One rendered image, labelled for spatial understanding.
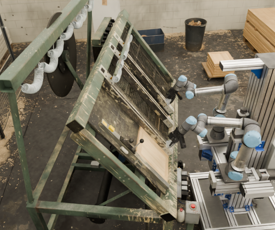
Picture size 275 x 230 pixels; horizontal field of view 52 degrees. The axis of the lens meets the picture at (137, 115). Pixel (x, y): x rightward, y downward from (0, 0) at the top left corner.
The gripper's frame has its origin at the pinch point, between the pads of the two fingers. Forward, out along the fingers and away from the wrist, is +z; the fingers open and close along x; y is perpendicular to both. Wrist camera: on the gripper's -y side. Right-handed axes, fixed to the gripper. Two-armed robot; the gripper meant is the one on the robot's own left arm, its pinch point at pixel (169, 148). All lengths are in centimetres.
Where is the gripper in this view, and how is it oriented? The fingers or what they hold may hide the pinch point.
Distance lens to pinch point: 241.9
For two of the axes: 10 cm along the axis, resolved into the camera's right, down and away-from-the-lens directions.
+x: -6.6, 1.1, -7.4
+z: -5.1, 6.6, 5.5
